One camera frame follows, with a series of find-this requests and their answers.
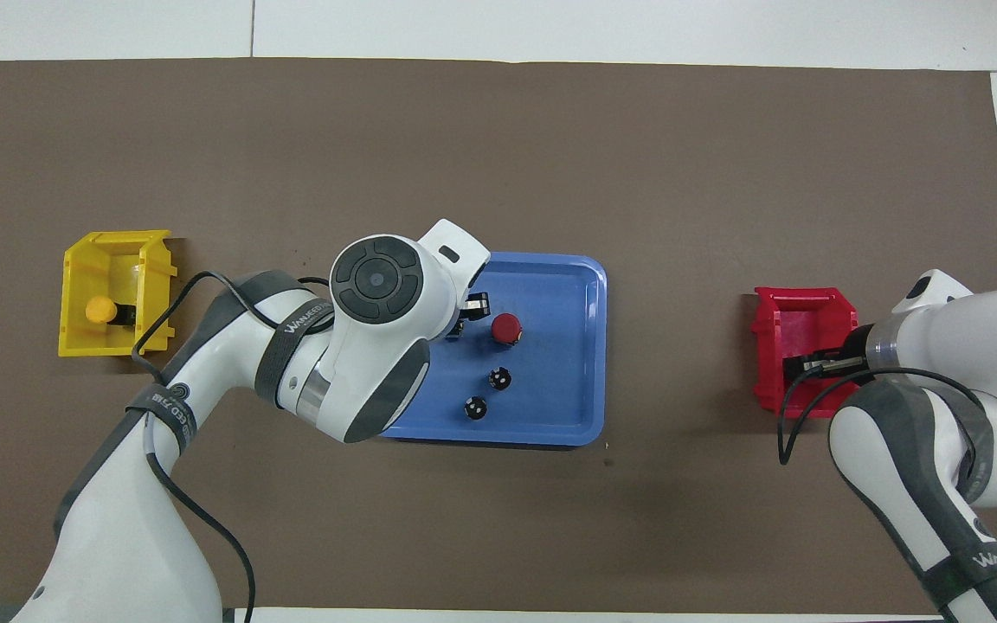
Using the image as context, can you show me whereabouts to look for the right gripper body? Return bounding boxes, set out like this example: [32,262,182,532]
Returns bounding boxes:
[808,332,871,378]

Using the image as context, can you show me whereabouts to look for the blue plastic tray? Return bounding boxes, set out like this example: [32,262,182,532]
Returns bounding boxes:
[377,253,608,448]

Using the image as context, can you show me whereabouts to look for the red plastic bin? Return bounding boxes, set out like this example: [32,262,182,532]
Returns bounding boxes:
[751,286,860,419]

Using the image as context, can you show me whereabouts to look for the yellow push button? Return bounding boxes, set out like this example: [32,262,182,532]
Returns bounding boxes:
[86,296,137,329]

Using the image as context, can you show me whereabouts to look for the yellow plastic bin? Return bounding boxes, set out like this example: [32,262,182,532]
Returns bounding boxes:
[58,230,179,357]

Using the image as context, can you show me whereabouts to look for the black cable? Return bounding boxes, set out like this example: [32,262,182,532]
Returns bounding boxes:
[777,367,988,466]
[130,271,335,623]

